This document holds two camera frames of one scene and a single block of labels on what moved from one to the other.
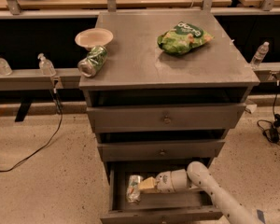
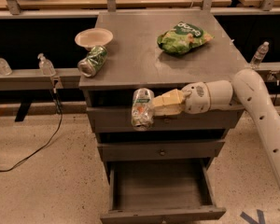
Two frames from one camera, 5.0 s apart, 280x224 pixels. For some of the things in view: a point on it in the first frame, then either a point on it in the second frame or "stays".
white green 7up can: [133, 191] to [143, 109]
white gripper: [163, 181] to [195, 97]
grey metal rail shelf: [32, 79] stays
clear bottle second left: [46, 66] stays
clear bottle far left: [1, 65] stays
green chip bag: [183, 38] stays
